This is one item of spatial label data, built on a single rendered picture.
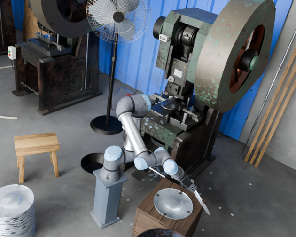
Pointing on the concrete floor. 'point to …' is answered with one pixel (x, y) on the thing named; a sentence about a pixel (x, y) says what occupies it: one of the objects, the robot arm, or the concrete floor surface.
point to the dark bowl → (92, 162)
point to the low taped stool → (32, 148)
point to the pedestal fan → (114, 124)
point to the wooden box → (182, 223)
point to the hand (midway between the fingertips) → (191, 185)
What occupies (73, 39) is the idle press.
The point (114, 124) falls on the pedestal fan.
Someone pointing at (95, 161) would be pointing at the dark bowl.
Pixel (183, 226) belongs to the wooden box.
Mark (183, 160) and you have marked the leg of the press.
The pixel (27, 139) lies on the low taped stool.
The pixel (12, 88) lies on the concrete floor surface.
